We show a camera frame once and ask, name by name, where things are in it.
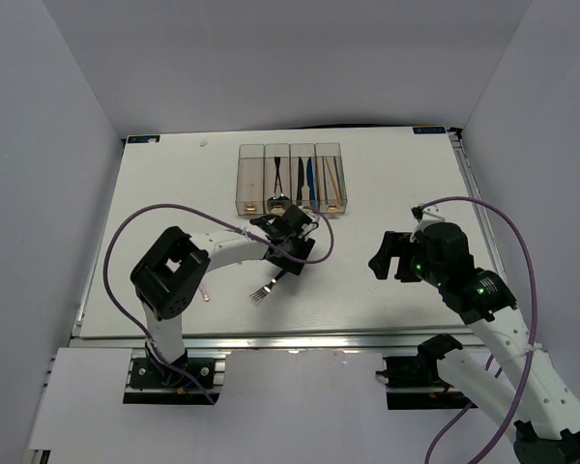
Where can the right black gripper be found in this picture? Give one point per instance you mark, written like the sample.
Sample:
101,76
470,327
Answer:
394,245

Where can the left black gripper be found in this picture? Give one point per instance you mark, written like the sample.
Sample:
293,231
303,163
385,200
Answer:
304,247

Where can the black spoon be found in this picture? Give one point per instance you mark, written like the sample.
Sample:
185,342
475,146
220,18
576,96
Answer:
279,196
274,200

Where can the green handled fork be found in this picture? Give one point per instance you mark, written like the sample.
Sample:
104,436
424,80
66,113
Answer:
260,294

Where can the orange chopstick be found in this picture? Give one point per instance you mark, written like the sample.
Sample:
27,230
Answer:
332,175
317,174

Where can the black knife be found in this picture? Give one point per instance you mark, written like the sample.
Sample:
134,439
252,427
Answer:
300,180

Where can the blue knife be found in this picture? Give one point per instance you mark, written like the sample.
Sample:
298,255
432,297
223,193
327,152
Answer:
310,180

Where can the pink handled fork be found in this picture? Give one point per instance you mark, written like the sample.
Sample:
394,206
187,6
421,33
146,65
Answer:
204,293

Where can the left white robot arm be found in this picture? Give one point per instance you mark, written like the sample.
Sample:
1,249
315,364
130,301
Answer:
168,276

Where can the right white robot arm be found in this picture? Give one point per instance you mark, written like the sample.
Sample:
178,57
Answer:
540,414

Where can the right blue table sticker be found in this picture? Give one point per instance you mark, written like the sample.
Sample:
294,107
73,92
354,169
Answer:
423,130

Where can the blue table sticker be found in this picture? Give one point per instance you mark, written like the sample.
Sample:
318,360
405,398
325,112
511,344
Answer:
423,130
143,139

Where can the left blue table sticker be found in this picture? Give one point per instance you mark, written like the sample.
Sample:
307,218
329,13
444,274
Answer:
143,139

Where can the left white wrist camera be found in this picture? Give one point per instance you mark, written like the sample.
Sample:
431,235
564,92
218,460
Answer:
313,221

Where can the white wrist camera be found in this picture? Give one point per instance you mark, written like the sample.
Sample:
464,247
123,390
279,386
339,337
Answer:
313,221
426,216

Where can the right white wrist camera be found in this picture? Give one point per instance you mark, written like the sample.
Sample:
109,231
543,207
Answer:
426,216

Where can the aluminium table frame rail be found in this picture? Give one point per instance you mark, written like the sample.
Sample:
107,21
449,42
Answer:
354,340

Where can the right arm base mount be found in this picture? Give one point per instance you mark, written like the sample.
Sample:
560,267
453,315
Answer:
413,383

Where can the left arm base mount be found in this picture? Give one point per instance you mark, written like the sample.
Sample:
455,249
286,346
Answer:
146,386

